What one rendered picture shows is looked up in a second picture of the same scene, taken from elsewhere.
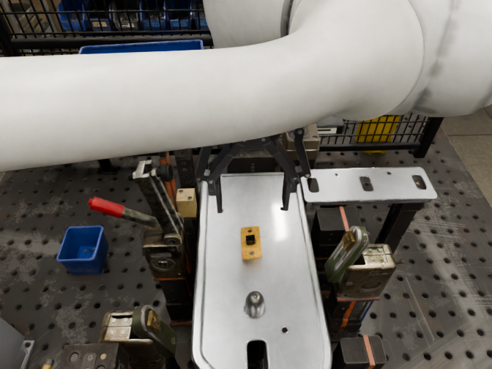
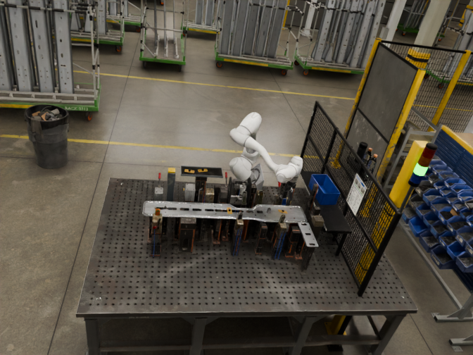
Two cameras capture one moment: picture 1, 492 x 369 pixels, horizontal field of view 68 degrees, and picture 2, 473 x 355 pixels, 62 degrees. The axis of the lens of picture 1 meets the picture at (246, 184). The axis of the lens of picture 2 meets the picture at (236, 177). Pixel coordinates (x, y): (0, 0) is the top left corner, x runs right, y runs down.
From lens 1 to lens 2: 3.00 m
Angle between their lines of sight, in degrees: 59
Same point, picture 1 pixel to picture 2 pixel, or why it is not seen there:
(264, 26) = not seen: hidden behind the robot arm
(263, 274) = (276, 213)
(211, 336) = (262, 206)
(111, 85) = (265, 156)
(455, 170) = (355, 305)
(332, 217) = (295, 228)
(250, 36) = not seen: hidden behind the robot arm
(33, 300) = (268, 201)
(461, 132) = not seen: outside the picture
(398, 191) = (307, 239)
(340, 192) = (303, 228)
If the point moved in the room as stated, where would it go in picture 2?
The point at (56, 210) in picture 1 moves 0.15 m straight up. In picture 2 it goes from (295, 199) to (298, 188)
